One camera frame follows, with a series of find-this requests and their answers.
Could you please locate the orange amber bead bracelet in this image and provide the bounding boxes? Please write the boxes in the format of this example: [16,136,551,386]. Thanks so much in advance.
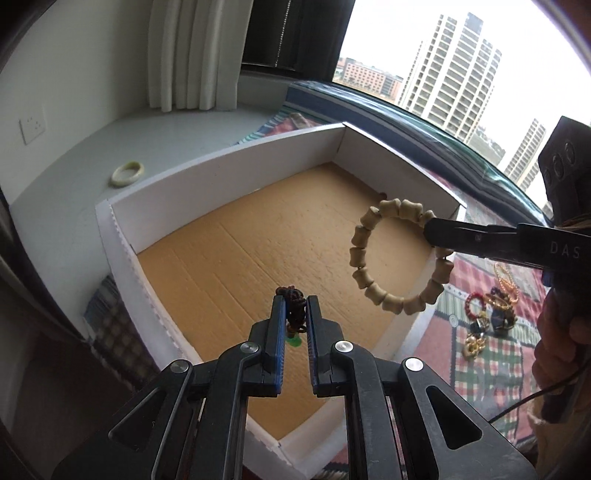
[493,261,521,303]

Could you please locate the red bead bracelet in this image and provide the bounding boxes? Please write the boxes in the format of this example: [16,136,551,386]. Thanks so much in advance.
[464,292,490,320]

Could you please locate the black square pendant pearl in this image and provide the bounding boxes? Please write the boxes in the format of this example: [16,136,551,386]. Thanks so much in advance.
[469,317,490,338]

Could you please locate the green jade pendant dark cord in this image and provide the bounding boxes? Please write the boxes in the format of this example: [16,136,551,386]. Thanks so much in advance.
[274,285,308,347]

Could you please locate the beige wooden bead bracelet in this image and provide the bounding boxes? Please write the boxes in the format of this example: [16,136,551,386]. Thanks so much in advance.
[348,197,456,316]

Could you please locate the gold chain flower earrings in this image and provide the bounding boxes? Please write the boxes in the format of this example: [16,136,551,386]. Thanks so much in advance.
[462,334,486,360]

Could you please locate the right hand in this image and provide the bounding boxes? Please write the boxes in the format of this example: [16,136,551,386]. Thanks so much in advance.
[530,285,591,425]

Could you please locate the plaid patchwork quilt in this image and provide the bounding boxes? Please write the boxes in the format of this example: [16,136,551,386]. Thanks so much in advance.
[82,103,555,480]

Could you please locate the white cardboard box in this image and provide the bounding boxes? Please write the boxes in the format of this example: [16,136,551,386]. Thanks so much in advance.
[94,121,469,478]

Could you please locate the dark curtain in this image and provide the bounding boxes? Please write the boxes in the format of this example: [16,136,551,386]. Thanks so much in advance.
[242,0,355,82]

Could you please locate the pale jade bangle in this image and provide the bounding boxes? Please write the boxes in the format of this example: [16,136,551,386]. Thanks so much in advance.
[109,161,144,188]

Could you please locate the white curtain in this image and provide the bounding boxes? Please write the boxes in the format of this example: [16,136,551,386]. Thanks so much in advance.
[147,1,253,113]

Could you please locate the black cable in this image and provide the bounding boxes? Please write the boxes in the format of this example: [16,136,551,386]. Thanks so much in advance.
[488,368,588,424]

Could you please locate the white wall socket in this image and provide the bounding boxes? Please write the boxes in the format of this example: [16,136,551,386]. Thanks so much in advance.
[19,105,46,145]

